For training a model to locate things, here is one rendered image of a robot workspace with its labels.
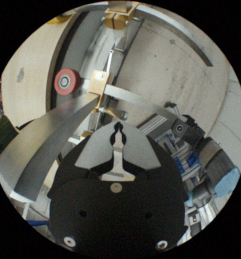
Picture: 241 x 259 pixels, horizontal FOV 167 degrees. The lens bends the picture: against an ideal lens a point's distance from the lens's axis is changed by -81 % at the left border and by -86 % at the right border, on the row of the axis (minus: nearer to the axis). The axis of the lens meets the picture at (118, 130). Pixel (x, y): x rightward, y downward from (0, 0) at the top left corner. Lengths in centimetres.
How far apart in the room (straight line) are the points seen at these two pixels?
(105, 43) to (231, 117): 281
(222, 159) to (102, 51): 65
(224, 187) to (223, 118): 261
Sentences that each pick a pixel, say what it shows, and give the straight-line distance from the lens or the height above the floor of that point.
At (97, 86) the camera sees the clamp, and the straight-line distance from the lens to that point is 25.
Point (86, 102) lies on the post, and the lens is 17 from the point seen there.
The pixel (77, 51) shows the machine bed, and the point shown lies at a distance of 50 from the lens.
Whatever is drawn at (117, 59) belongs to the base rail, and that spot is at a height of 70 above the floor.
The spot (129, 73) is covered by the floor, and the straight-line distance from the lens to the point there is 113.
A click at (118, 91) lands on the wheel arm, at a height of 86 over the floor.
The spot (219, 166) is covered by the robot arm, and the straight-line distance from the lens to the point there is 24.
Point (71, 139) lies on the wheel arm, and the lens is 40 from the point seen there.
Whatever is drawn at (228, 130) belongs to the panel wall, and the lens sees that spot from 269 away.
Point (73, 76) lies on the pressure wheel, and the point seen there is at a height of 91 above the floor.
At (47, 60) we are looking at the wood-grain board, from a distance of 34.
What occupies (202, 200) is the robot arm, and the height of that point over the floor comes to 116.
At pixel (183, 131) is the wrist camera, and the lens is 26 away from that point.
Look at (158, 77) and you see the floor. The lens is 123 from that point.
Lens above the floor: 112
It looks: 58 degrees down
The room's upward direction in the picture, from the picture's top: 178 degrees counter-clockwise
